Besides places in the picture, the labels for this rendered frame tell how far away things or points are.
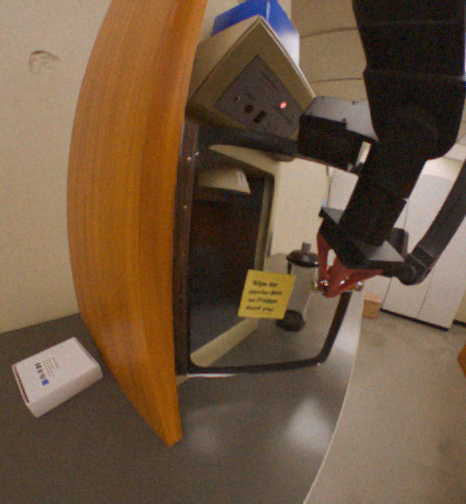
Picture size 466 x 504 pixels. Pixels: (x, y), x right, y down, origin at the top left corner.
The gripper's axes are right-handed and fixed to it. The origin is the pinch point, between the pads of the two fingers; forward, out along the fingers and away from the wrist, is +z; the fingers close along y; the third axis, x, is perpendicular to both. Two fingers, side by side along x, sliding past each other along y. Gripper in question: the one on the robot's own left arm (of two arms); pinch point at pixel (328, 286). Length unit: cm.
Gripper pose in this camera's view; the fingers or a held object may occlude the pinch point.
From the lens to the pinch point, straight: 28.4
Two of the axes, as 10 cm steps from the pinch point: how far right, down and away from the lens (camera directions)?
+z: -1.5, 7.7, 6.2
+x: 9.8, 0.6, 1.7
